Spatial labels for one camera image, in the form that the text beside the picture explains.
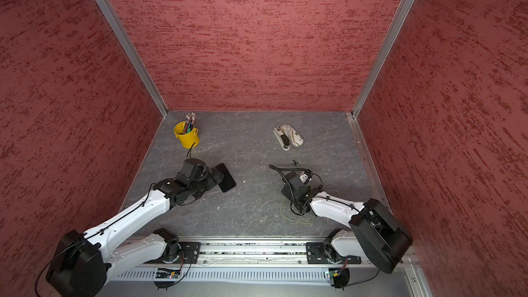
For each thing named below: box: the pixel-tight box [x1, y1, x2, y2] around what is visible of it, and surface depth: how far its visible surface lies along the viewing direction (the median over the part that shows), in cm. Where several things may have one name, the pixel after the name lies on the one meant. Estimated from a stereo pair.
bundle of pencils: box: [183, 112, 196, 134], surface depth 99 cm
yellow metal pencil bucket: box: [173, 121, 201, 149], surface depth 102 cm
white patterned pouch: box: [280, 123, 304, 148], surface depth 108 cm
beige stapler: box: [272, 125, 291, 152], surface depth 108 cm
